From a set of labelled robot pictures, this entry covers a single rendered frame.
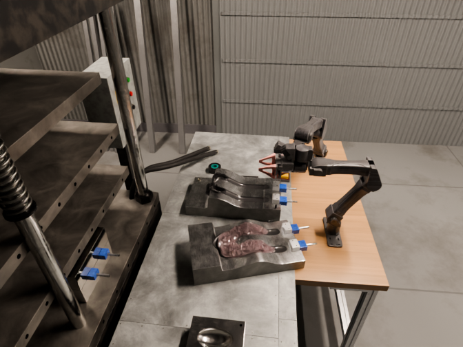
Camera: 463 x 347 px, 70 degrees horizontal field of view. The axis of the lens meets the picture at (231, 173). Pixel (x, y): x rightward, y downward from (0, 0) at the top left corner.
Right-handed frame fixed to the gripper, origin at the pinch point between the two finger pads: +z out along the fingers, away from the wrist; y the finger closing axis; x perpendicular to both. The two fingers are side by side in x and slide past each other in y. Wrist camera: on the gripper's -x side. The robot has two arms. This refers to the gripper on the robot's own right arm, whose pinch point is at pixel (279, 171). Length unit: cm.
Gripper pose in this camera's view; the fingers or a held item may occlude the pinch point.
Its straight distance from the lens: 178.2
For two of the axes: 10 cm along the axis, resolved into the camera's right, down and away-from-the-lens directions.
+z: -5.0, 6.6, 5.6
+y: -1.2, 5.9, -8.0
